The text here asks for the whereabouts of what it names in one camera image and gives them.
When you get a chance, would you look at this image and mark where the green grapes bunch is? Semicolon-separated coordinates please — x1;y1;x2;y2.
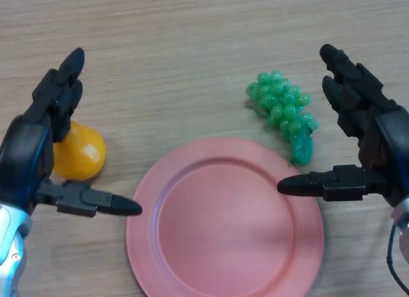
245;70;320;166

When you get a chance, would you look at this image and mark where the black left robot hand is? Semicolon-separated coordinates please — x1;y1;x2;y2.
0;47;143;218

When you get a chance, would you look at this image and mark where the pink round plate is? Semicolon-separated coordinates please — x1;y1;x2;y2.
125;136;325;297

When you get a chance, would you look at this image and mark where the orange yellow pear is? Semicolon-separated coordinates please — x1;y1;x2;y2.
52;120;107;182

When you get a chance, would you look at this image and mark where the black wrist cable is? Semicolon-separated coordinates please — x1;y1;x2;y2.
385;225;409;289

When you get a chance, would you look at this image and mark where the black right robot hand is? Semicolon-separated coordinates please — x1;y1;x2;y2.
276;43;409;211

